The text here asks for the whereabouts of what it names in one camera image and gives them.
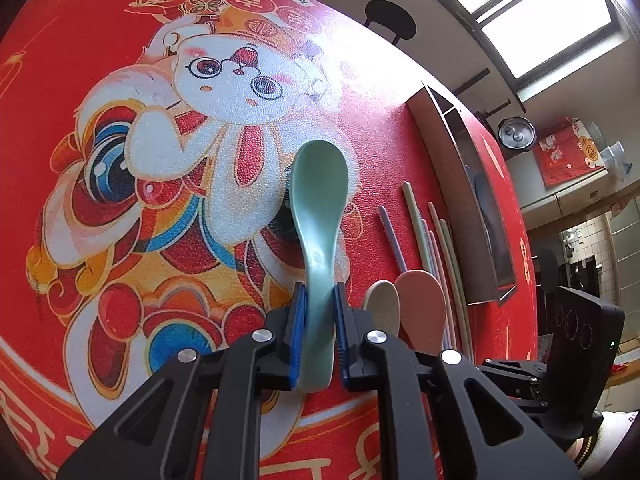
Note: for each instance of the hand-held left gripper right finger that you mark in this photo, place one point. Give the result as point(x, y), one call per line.
point(340, 335)

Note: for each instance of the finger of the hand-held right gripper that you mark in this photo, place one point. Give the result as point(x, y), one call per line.
point(515, 375)

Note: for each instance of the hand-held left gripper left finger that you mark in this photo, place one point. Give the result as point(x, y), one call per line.
point(299, 335)

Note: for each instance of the beige spoon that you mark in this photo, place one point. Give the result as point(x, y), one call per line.
point(382, 305)

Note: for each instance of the pink spoon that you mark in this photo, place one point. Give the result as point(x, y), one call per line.
point(422, 305)

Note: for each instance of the blue-grey chopstick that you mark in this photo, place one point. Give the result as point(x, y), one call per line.
point(390, 232)

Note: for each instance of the beige chopstick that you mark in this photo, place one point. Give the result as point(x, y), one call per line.
point(436, 222)

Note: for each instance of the green spoon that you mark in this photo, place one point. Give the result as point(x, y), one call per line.
point(320, 185)

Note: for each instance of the metal utensil tray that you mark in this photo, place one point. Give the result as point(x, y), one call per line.
point(450, 160)

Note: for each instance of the black chair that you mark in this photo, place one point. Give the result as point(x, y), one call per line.
point(390, 17)
point(547, 265)

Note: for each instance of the beige cabinet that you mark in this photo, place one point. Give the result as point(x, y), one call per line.
point(565, 202)

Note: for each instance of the clear plastic container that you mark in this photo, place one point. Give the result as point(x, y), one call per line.
point(612, 157)

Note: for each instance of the silver pot lid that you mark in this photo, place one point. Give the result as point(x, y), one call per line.
point(517, 132)

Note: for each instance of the window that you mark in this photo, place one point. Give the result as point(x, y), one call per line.
point(550, 10)

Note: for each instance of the red printed table mat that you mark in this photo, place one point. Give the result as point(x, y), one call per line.
point(75, 35)

